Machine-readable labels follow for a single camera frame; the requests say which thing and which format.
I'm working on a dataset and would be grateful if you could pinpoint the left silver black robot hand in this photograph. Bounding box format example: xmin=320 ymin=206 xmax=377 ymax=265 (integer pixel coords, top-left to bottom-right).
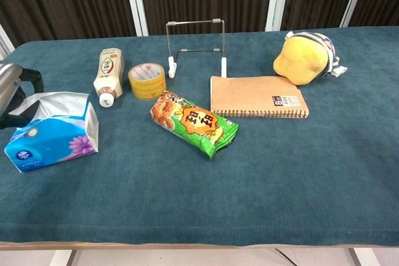
xmin=0 ymin=62 xmax=44 ymax=130

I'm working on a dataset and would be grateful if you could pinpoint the blue tissue pack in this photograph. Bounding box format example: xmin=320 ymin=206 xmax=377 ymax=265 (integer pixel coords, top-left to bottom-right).
xmin=4 ymin=101 xmax=100 ymax=173

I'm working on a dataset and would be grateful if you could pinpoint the beige drink bottle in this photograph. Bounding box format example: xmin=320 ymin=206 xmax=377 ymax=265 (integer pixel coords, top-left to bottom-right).
xmin=93 ymin=47 xmax=125 ymax=106

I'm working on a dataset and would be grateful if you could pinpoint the yellow packing tape roll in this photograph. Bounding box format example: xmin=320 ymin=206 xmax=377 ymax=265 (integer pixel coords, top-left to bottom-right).
xmin=128 ymin=63 xmax=168 ymax=101

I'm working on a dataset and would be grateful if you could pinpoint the white table leg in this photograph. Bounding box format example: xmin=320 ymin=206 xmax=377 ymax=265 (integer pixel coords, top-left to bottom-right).
xmin=347 ymin=247 xmax=380 ymax=266
xmin=49 ymin=249 xmax=77 ymax=266

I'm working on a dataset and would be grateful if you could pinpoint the green snack bag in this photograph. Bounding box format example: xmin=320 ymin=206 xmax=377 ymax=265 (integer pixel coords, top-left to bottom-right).
xmin=150 ymin=90 xmax=240 ymax=161

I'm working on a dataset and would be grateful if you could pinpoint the dark teal tablecloth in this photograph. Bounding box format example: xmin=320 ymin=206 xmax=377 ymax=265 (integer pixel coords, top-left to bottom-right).
xmin=0 ymin=27 xmax=399 ymax=247

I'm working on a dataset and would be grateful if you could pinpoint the brown spiral notebook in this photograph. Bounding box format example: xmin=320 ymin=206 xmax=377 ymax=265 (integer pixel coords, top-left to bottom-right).
xmin=209 ymin=75 xmax=310 ymax=120

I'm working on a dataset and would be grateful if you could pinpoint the yellow plush toy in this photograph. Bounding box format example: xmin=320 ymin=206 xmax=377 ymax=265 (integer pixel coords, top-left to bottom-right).
xmin=272 ymin=31 xmax=348 ymax=86

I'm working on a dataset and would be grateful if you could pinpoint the metal wire book stand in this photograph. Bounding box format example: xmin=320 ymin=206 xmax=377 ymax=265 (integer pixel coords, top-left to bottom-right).
xmin=165 ymin=19 xmax=228 ymax=79

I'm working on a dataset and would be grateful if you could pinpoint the black cable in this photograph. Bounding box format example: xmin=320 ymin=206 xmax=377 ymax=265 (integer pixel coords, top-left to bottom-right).
xmin=274 ymin=247 xmax=297 ymax=266

